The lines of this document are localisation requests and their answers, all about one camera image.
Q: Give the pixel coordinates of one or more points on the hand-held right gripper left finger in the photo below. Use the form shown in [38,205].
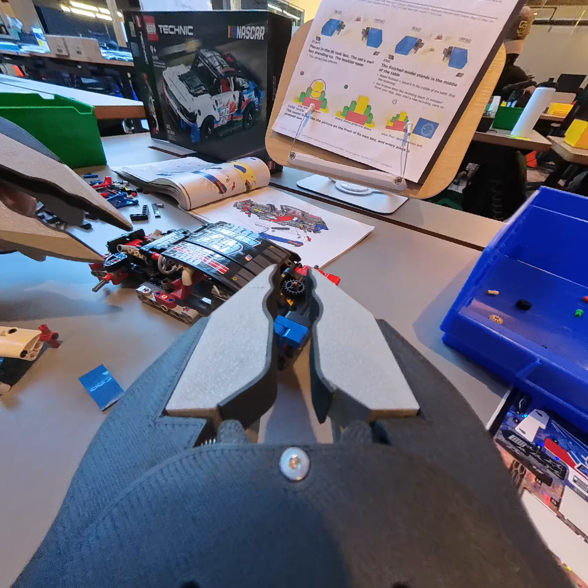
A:
[229,349]

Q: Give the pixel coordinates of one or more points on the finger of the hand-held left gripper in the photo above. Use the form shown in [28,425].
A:
[41,174]
[32,234]

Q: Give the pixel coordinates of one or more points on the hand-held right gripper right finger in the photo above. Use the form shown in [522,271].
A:
[358,363]

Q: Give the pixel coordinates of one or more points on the pile of toy bricks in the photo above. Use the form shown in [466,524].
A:
[115,195]

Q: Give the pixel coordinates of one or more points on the black brick toy race car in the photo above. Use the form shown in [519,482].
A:
[206,257]

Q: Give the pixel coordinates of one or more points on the grey desk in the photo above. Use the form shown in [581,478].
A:
[404,285]

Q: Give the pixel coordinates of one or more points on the green plastic bin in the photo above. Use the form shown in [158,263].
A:
[50,128]

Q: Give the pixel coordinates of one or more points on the wooden background table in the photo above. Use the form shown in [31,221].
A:
[115,108]

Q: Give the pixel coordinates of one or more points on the white and blue car panel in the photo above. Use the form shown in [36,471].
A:
[18,344]

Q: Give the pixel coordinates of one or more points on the small blue flat piece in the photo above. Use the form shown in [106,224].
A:
[101,386]

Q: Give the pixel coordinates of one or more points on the open building instruction booklet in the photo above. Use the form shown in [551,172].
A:
[294,229]

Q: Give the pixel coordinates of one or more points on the small black toy piece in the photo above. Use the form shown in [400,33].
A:
[523,304]

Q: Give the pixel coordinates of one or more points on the toy race car set box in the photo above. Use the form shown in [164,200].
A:
[206,82]

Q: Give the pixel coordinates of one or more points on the blue plastic bin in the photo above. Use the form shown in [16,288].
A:
[533,275]

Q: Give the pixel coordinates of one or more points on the colourful sticker sheet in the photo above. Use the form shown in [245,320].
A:
[546,454]

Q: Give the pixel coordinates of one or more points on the wooden book stand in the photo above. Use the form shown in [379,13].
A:
[464,156]

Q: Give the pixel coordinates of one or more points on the background work table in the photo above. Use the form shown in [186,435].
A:
[514,140]

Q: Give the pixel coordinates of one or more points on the printed instruction sheet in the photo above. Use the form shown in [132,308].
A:
[390,82]

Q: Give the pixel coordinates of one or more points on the small green background bin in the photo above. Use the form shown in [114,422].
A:
[507,118]

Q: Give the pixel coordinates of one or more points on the yellow plastic bin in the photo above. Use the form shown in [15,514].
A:
[578,134]

